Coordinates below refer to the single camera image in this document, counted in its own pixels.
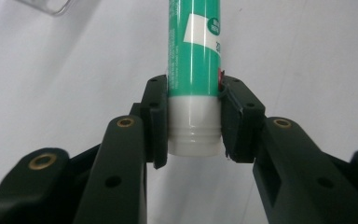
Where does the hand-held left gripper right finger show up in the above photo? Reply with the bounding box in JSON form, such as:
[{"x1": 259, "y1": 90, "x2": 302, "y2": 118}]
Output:
[{"x1": 219, "y1": 75, "x2": 267, "y2": 164}]

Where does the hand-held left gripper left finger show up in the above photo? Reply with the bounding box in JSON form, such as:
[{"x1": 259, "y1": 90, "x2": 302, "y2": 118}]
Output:
[{"x1": 130, "y1": 74, "x2": 170, "y2": 170}]

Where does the green and white glue stick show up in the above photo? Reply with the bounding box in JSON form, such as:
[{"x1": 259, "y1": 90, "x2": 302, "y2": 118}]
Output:
[{"x1": 166, "y1": 0, "x2": 226, "y2": 158}]

